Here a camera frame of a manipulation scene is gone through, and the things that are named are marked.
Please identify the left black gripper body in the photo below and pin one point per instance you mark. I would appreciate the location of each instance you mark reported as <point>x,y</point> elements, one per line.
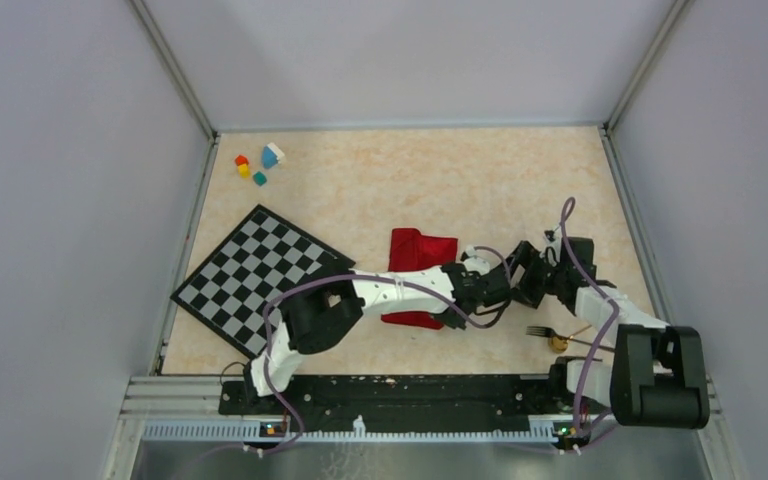
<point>451,320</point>

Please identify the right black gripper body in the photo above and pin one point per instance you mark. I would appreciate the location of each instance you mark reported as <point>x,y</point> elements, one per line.
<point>540,276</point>

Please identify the red cloth napkin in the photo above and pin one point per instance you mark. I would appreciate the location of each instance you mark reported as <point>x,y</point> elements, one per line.
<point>411,250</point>

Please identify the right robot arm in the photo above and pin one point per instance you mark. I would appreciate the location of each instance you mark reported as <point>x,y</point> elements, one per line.
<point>658,375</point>

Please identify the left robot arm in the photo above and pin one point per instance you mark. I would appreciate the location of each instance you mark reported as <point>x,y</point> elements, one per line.
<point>315,316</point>

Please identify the dark metal fork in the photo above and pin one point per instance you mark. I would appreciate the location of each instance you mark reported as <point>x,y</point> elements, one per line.
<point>544,332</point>

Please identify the blue white block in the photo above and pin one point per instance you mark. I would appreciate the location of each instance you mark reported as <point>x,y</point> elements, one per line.
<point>272,155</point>

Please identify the teal small cube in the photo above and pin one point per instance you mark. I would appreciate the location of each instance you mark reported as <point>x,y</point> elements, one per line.
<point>259,178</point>

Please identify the black white checkerboard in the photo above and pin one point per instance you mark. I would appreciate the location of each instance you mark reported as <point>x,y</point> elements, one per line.
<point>262,257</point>

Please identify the yellow small cube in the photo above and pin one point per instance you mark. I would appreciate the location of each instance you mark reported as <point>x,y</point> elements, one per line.
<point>244,170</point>

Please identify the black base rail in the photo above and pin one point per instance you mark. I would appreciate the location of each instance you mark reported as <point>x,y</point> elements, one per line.
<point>482,403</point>

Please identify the white toothed cable tray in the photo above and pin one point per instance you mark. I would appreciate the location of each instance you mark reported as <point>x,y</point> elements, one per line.
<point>259,431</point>

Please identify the aluminium frame right post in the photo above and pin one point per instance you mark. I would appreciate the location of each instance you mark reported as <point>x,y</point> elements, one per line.
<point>658,45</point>

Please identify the aluminium frame post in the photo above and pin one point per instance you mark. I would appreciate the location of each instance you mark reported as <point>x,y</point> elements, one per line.
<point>658,45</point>
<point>171,66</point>

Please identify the aluminium frame left post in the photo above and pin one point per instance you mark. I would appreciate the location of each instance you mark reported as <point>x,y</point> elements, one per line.
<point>171,66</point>

